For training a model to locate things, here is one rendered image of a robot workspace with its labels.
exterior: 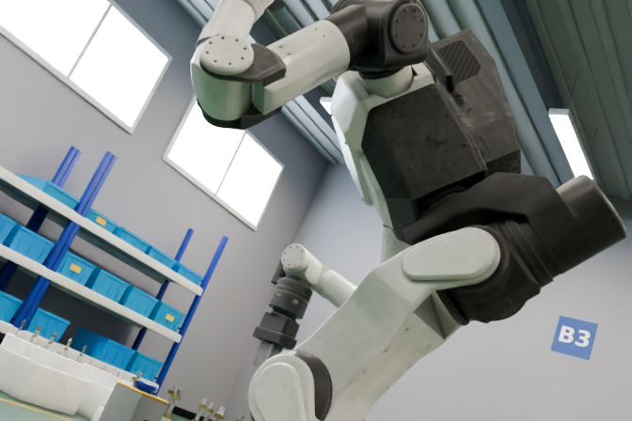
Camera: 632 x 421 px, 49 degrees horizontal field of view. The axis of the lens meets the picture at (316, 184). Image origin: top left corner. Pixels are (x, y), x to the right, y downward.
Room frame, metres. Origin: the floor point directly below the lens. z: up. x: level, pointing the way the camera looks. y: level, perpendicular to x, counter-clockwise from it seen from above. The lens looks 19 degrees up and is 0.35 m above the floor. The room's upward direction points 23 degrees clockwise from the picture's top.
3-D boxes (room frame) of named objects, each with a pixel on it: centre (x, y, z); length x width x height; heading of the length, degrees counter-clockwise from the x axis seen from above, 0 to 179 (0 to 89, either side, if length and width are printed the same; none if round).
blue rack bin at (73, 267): (6.46, 1.87, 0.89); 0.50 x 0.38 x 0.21; 50
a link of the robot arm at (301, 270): (1.65, -0.04, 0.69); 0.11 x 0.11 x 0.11; 55
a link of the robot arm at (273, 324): (1.64, -0.05, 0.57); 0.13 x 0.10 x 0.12; 42
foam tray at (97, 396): (4.28, 0.63, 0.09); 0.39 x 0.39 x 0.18; 54
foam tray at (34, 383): (3.81, 0.95, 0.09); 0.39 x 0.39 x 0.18; 58
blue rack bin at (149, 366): (7.45, 1.04, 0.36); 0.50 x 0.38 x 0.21; 51
